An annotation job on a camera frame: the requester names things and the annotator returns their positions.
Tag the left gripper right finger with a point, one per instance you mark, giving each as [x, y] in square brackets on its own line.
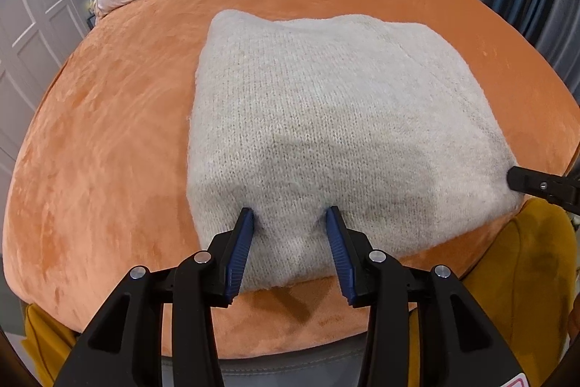
[459, 345]

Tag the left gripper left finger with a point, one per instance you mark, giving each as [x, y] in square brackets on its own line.
[122, 344]

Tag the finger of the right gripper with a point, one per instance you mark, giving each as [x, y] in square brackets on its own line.
[561, 191]

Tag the cream knit sweater black hearts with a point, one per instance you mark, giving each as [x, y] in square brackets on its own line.
[383, 120]

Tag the mustard yellow garment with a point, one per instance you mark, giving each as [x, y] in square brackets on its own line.
[525, 282]

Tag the orange plush bed blanket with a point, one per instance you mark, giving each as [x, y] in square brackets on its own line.
[100, 181]

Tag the white panelled wardrobe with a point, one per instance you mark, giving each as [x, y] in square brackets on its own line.
[37, 36]

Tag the dark grey bed frame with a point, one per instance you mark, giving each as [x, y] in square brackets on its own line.
[335, 364]

